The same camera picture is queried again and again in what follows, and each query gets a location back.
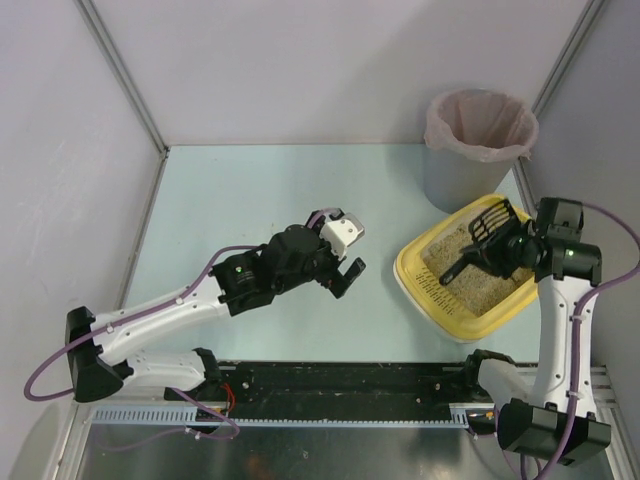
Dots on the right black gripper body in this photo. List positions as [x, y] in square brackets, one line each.
[493, 251]

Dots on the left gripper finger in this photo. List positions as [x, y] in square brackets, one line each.
[340, 283]
[354, 271]

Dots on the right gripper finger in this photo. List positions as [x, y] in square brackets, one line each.
[498, 238]
[486, 259]

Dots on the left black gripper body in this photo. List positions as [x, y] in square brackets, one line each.
[329, 275]

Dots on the black litter scoop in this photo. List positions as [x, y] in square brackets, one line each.
[493, 216]

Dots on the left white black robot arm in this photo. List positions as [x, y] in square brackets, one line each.
[106, 351]

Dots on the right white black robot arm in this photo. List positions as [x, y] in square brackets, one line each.
[553, 420]

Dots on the beige cat litter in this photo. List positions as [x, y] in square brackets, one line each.
[478, 291]

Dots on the yellow litter box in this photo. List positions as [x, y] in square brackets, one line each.
[434, 302]

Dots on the grey trash bin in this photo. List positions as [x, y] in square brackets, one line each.
[452, 181]

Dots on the pink bin liner bag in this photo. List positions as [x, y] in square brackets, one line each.
[481, 125]

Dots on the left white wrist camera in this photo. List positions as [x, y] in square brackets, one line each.
[342, 233]

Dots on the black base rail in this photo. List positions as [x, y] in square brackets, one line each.
[344, 392]

